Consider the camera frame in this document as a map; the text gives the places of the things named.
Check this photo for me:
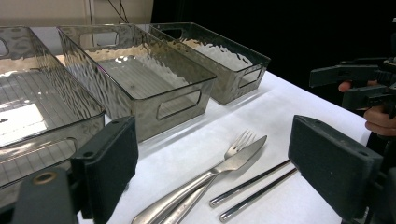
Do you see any steel fork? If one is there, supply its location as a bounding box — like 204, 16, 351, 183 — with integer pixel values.
160, 129, 258, 224

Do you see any black curtain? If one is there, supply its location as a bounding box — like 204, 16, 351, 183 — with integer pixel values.
151, 0, 396, 150

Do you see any white table sheet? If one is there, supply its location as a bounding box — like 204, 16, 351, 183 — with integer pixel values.
29, 26, 372, 224

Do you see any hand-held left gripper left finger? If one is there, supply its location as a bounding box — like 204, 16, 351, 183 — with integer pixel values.
70, 115, 139, 224

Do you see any steel chopstick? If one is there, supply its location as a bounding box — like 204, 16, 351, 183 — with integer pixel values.
219, 167, 300, 224
208, 159, 292, 209

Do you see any steel serrated knife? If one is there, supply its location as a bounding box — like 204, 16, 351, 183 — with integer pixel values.
130, 134, 268, 224

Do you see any light wooden shelf unit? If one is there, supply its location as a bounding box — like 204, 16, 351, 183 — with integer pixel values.
0, 0, 154, 28

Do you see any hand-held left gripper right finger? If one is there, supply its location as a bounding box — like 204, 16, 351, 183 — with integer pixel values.
288, 114, 384, 222

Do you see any black cable bundle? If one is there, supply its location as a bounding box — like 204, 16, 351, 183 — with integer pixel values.
106, 0, 131, 24

